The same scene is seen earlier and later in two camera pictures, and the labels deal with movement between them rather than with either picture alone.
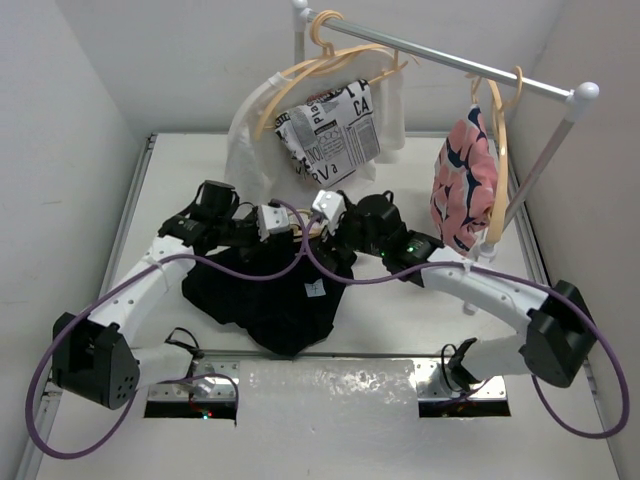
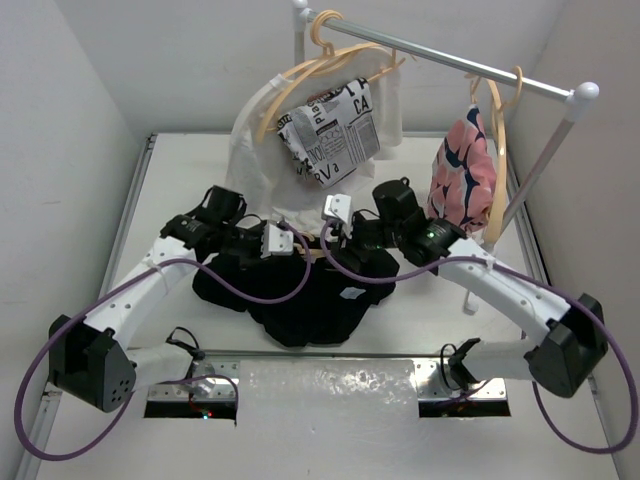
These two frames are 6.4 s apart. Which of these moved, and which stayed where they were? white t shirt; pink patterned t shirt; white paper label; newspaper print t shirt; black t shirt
Moved: black t shirt; white paper label
Stayed: pink patterned t shirt; white t shirt; newspaper print t shirt
